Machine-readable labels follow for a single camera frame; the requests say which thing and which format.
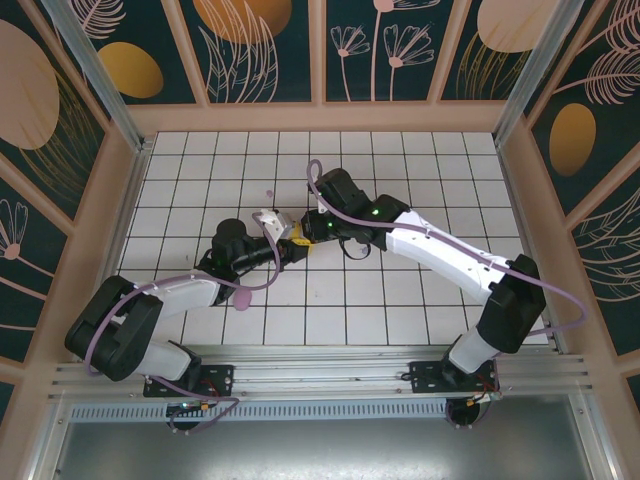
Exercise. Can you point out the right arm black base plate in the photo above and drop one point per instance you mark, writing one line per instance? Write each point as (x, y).
(425, 375)

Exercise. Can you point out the pink earbud charging case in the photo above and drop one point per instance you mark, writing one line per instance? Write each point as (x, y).
(242, 302)

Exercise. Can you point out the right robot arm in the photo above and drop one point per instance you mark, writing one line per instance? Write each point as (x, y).
(440, 250)

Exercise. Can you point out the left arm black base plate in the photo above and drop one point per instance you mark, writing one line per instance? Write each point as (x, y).
(222, 377)

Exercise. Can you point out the grey sheet metal panel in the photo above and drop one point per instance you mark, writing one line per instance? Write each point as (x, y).
(320, 455)

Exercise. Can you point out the aluminium mounting rail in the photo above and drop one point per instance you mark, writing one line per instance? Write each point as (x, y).
(320, 370)

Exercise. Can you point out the aluminium corner post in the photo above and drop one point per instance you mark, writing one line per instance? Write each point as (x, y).
(530, 75)
(100, 75)

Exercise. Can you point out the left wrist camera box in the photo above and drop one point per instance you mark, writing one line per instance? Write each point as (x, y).
(275, 220)

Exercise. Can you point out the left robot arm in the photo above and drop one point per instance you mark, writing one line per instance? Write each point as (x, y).
(115, 345)

